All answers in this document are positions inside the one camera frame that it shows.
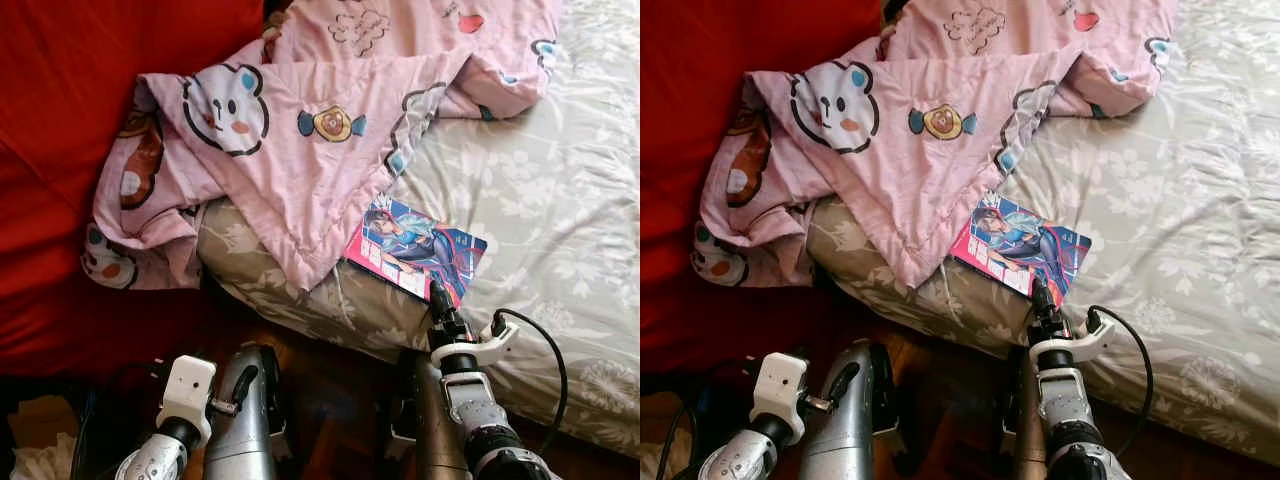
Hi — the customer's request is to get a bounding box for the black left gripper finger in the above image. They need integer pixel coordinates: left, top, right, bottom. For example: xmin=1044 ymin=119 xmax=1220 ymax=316
xmin=229 ymin=364 xmax=260 ymax=408
xmin=827 ymin=361 xmax=860 ymax=405

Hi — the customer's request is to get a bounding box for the anime cover comic book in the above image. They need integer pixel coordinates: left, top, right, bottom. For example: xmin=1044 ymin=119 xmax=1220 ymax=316
xmin=343 ymin=195 xmax=488 ymax=306
xmin=950 ymin=192 xmax=1093 ymax=306

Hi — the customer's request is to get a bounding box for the silver robot left leg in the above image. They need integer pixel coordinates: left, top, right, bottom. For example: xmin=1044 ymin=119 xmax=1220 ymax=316
xmin=798 ymin=338 xmax=894 ymax=480
xmin=203 ymin=342 xmax=288 ymax=480

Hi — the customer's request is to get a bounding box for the silver robot leg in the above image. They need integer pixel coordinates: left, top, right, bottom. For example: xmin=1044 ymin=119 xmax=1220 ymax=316
xmin=203 ymin=342 xmax=288 ymax=480
xmin=798 ymin=338 xmax=894 ymax=480
xmin=1005 ymin=345 xmax=1049 ymax=480
xmin=398 ymin=348 xmax=451 ymax=480

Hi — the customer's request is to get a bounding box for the silver robot right leg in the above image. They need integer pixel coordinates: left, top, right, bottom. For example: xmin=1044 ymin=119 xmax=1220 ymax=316
xmin=1005 ymin=345 xmax=1049 ymax=480
xmin=398 ymin=348 xmax=451 ymax=480

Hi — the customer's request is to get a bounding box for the beige floral bed sheet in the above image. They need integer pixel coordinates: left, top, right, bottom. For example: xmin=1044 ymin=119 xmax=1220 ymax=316
xmin=195 ymin=0 xmax=641 ymax=456
xmin=805 ymin=0 xmax=1280 ymax=466

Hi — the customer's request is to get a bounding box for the pink bear print quilt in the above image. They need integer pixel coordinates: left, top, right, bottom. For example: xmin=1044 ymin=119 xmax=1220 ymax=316
xmin=82 ymin=0 xmax=563 ymax=291
xmin=692 ymin=0 xmax=1179 ymax=291

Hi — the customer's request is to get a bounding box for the white crumpled plastic wrap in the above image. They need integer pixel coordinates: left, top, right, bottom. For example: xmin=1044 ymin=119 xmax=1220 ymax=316
xmin=8 ymin=435 xmax=76 ymax=480
xmin=640 ymin=440 xmax=682 ymax=480

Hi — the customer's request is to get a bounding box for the red bed sheet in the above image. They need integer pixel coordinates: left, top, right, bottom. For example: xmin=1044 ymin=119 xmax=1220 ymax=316
xmin=640 ymin=0 xmax=886 ymax=376
xmin=0 ymin=0 xmax=271 ymax=376

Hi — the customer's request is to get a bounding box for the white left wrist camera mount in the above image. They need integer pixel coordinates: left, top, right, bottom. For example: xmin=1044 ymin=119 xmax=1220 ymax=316
xmin=750 ymin=351 xmax=811 ymax=421
xmin=158 ymin=354 xmax=218 ymax=429

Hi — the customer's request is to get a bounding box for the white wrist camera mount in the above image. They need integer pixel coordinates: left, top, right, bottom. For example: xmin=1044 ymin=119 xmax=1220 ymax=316
xmin=750 ymin=351 xmax=811 ymax=421
xmin=430 ymin=320 xmax=521 ymax=373
xmin=1030 ymin=316 xmax=1116 ymax=367
xmin=158 ymin=354 xmax=218 ymax=429

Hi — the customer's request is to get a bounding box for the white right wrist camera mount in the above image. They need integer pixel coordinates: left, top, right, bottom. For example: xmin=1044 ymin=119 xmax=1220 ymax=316
xmin=430 ymin=320 xmax=521 ymax=373
xmin=1030 ymin=316 xmax=1116 ymax=367

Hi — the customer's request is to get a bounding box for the brown braided cord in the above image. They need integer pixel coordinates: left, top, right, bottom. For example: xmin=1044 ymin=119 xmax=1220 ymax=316
xmin=262 ymin=0 xmax=299 ymax=63
xmin=878 ymin=0 xmax=913 ymax=63

